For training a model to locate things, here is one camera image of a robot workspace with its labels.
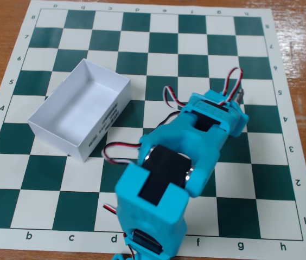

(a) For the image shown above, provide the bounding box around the cyan gripper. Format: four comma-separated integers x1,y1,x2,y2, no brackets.
203,90,250,137

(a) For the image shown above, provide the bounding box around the white cardboard box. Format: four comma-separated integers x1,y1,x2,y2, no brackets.
27,57,132,163

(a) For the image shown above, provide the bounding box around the green white chessboard mat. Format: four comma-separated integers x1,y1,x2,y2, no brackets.
0,0,306,257

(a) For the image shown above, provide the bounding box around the red white black cable loop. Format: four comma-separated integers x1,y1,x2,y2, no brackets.
219,67,244,106

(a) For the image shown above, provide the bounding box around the red white black cable bundle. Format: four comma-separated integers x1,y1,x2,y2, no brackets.
102,141,143,165

